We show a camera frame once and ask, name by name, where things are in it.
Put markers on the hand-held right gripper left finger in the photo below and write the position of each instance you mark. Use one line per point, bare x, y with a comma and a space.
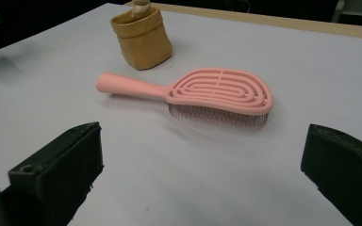
59, 175

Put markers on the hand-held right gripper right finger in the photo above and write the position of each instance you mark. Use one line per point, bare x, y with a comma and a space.
345, 166

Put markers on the pink hairbrush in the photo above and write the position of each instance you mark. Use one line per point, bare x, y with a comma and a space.
132, 85

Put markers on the tan paper bag holder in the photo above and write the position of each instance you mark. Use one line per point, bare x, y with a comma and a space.
144, 47

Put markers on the grey metal stand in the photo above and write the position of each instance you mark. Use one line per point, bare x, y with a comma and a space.
358, 8

